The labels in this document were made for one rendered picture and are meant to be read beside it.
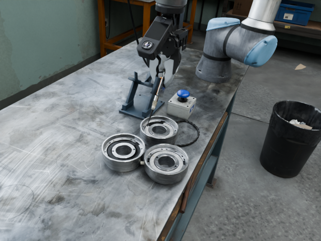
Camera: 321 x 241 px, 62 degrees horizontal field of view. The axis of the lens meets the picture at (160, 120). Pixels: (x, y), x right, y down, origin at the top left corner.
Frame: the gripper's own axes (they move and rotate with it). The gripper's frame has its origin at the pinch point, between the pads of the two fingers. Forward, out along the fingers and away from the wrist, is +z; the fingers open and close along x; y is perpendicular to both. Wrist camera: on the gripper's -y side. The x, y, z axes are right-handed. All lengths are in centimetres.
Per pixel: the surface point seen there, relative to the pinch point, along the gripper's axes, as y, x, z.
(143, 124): -6.8, 1.0, 10.2
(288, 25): 329, -24, 48
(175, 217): -10.0, -13.4, 38.6
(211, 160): 56, -10, 69
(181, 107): 6.0, -5.1, 9.2
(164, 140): -10.5, -7.3, 9.8
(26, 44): 83, 159, 46
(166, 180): -21.5, -13.2, 10.9
